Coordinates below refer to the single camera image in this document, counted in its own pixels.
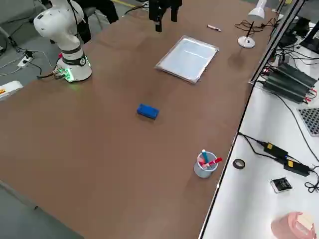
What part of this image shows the white desk lamp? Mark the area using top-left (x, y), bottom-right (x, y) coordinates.
top-left (237, 0), bottom-right (267, 49)

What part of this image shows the small black device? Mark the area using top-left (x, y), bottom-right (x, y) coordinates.
top-left (270, 177), bottom-right (293, 194)

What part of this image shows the aluminium frame post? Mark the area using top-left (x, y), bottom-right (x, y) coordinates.
top-left (247, 0), bottom-right (304, 85)

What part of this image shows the black power box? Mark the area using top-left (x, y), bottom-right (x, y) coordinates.
top-left (278, 16), bottom-right (311, 48)

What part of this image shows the blue whiteboard eraser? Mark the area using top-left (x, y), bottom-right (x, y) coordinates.
top-left (136, 103), bottom-right (160, 121)

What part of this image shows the blue pen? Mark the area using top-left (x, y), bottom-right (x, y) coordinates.
top-left (201, 148), bottom-right (211, 165)

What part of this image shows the perforated metal plate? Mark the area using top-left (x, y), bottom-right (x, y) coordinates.
top-left (296, 107), bottom-right (319, 137)

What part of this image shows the black adapter yellow label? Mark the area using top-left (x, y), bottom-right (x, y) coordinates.
top-left (263, 142), bottom-right (290, 160)
top-left (283, 159), bottom-right (311, 177)

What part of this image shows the red marker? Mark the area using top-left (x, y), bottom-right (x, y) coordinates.
top-left (203, 157), bottom-right (223, 168)

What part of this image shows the translucent pen cup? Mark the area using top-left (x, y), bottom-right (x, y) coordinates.
top-left (193, 151), bottom-right (218, 179)

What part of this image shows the dark finned power supply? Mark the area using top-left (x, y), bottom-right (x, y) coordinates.
top-left (273, 62), bottom-right (319, 88)
top-left (262, 74), bottom-right (311, 104)

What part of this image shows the black adapter cable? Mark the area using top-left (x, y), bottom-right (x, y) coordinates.
top-left (237, 132), bottom-right (286, 164)

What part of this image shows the white floor power strip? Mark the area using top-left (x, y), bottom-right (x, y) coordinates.
top-left (17, 56), bottom-right (34, 68)

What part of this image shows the white controller box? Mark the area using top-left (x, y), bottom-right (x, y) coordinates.
top-left (0, 81), bottom-right (23, 102)

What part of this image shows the black tape roll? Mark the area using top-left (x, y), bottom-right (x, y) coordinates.
top-left (232, 158), bottom-right (246, 171)

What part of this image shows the pink tape dispenser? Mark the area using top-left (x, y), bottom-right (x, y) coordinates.
top-left (270, 211), bottom-right (316, 239)

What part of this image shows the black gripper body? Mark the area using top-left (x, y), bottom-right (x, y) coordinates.
top-left (149, 0), bottom-right (182, 10)

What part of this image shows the black lamp cable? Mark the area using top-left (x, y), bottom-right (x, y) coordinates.
top-left (235, 16), bottom-right (284, 34)

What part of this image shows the person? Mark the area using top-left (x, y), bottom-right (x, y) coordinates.
top-left (82, 0), bottom-right (119, 25)

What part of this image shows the silver framed whiteboard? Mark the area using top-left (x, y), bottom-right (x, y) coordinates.
top-left (154, 35), bottom-right (220, 85)

